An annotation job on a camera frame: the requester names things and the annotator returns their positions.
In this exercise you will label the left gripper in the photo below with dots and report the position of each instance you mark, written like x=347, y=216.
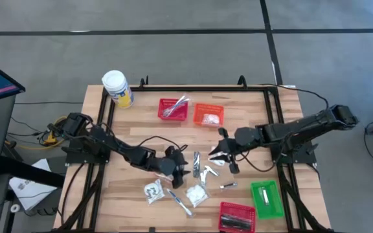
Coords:
x=170, y=166

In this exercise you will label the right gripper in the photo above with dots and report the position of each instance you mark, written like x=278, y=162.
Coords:
x=232, y=152

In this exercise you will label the black comb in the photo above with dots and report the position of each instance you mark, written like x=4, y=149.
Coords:
x=196, y=163
x=235, y=225
x=235, y=217

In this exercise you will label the cotton balls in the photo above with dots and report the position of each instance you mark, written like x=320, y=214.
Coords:
x=196, y=195

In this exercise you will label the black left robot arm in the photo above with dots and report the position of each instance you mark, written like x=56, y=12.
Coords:
x=125, y=152

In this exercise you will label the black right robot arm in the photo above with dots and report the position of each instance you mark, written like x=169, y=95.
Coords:
x=303, y=126

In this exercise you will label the clear bag with black parts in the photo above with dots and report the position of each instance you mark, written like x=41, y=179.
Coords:
x=213, y=171

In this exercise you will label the orange plastic mesh basket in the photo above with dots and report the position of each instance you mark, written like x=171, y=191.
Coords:
x=202, y=110

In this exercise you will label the red plastic mesh basket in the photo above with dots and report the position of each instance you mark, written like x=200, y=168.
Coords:
x=165, y=106
x=238, y=207

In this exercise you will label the green plastic mesh basket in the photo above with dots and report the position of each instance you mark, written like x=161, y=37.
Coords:
x=274, y=210

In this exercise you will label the yellow white wipes canister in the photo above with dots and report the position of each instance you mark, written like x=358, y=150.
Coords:
x=118, y=87

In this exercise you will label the white paper sheet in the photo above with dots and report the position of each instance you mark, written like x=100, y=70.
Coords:
x=34, y=197

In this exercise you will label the black support beam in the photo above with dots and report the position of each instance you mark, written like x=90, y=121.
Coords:
x=31, y=173

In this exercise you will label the white tape roll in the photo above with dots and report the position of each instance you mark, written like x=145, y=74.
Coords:
x=12, y=207

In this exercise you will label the black metal table frame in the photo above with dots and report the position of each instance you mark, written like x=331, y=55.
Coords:
x=206, y=88

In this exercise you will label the small black bracket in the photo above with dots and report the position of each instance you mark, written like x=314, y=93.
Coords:
x=152, y=230

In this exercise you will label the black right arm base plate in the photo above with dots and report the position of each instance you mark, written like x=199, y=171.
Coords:
x=306, y=158

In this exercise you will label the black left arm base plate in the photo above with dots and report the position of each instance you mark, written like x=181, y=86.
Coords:
x=76, y=158

